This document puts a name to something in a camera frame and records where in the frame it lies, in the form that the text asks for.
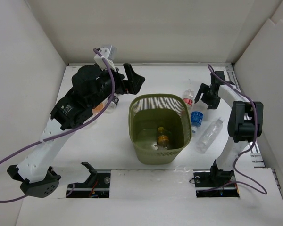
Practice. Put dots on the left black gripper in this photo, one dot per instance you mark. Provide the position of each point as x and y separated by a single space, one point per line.
135 80

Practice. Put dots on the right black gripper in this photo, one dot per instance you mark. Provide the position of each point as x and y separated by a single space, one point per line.
214 104

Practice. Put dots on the red label clear bottle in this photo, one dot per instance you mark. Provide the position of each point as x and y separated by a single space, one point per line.
188 98

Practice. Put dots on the blue label clear bottle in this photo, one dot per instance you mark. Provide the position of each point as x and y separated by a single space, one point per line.
196 120

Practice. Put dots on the black label clear bottle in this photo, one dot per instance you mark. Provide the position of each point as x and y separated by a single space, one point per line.
113 104

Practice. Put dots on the clear ribbed plastic bottle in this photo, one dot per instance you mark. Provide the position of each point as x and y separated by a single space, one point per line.
209 135

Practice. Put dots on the orange label yellow cap bottle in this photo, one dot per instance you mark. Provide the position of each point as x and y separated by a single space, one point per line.
163 139

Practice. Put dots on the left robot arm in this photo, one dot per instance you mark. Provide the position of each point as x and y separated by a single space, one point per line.
91 85

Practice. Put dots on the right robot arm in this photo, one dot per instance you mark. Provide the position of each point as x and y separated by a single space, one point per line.
244 127

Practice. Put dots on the green plastic mesh bin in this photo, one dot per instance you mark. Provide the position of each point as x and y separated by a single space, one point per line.
146 114

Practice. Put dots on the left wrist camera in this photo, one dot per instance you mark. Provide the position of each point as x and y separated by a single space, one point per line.
107 52

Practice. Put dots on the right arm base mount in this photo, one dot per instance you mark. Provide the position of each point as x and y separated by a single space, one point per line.
213 183

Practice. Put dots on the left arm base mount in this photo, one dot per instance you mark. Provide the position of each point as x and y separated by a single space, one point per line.
96 185

